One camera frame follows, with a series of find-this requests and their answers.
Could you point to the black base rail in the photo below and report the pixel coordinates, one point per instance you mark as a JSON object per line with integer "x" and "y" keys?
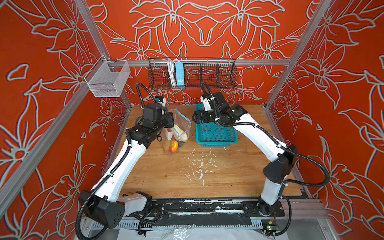
{"x": 229, "y": 212}

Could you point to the clear zip top bag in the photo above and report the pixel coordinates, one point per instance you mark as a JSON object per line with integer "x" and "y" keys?
{"x": 167, "y": 136}

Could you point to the orange yellow mango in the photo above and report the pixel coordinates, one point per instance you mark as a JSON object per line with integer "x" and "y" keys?
{"x": 173, "y": 147}

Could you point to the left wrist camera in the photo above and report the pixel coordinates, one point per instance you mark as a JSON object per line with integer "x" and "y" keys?
{"x": 161, "y": 100}

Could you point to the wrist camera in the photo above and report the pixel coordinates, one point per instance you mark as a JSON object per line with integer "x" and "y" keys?
{"x": 208, "y": 103}
{"x": 161, "y": 100}

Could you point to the teal plastic basket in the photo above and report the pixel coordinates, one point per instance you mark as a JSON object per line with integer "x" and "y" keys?
{"x": 211, "y": 135}

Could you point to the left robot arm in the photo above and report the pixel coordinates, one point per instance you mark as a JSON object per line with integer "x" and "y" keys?
{"x": 104, "y": 203}

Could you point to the black wire wall basket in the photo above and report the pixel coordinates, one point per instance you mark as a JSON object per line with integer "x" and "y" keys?
{"x": 217, "y": 73}

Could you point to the white radish with leaves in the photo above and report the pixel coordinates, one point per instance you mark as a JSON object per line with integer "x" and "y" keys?
{"x": 179, "y": 134}

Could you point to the small circuit board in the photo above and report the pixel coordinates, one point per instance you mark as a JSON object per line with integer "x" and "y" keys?
{"x": 270, "y": 230}

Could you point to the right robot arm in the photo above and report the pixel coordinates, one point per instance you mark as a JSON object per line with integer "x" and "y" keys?
{"x": 282, "y": 157}

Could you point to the light blue box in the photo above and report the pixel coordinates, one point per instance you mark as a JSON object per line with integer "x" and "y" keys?
{"x": 180, "y": 75}

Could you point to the white wire mesh basket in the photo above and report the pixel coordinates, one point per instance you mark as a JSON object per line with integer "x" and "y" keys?
{"x": 107, "y": 79}

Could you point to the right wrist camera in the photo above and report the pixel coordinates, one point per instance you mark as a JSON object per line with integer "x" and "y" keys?
{"x": 208, "y": 103}

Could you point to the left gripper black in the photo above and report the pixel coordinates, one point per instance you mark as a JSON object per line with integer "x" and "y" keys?
{"x": 169, "y": 118}

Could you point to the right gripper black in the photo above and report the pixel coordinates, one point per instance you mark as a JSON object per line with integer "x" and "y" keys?
{"x": 196, "y": 116}

